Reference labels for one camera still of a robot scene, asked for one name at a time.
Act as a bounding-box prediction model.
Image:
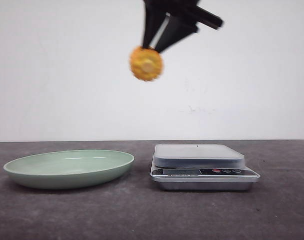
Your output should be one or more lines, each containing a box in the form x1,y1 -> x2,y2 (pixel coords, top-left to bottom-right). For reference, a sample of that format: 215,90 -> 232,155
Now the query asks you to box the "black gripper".
142,0 -> 223,53

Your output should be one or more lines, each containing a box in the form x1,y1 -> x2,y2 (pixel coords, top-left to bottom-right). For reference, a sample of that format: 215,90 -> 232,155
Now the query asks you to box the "yellow corn cob piece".
129,46 -> 163,82

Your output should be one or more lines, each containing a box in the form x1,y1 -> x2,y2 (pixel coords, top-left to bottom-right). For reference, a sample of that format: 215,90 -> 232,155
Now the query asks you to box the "silver digital kitchen scale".
150,144 -> 260,191

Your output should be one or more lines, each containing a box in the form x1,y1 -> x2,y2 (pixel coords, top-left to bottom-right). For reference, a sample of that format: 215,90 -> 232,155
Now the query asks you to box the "green oval plate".
4,149 -> 135,190

